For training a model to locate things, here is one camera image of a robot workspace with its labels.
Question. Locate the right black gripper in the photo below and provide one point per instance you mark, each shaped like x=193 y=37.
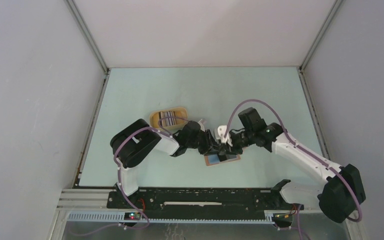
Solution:
x=233 y=150

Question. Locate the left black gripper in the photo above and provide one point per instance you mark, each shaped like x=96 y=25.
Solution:
x=210 y=146

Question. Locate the brown leather card holder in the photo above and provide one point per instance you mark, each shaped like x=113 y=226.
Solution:
x=215 y=159

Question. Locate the yellow oval card tray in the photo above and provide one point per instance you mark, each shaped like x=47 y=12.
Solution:
x=155 y=121

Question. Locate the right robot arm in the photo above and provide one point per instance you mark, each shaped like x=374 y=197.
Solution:
x=338 y=190

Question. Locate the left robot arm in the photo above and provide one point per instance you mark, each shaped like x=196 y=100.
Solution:
x=134 y=143

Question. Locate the cards in tray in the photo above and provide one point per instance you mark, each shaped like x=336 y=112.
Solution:
x=168 y=118

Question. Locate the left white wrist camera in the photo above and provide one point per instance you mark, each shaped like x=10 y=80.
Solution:
x=202 y=123

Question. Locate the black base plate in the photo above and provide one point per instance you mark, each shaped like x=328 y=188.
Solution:
x=219 y=204

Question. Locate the aluminium frame rail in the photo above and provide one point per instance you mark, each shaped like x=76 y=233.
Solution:
x=92 y=199

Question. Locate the grey cable duct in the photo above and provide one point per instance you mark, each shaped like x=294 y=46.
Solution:
x=118 y=217

